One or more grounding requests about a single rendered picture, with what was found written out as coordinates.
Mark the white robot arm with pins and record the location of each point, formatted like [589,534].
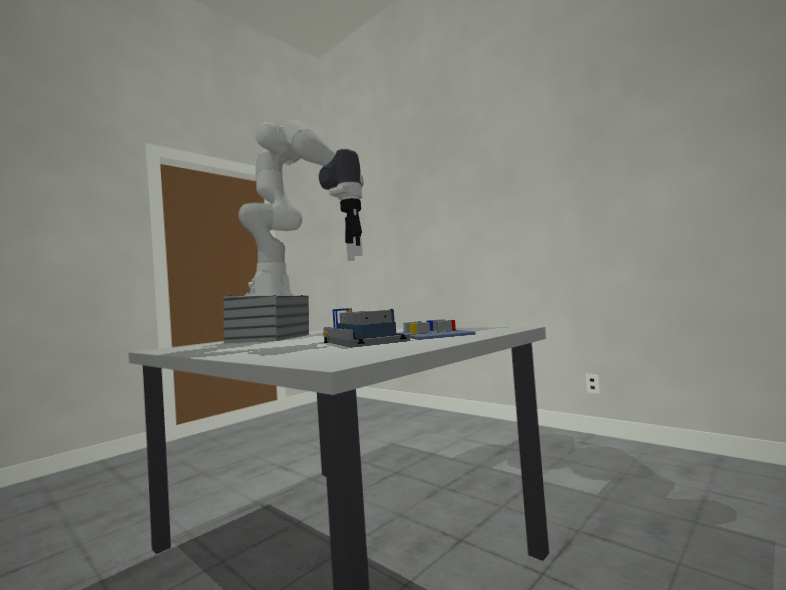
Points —
[340,175]

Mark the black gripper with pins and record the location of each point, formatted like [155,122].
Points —
[352,235]

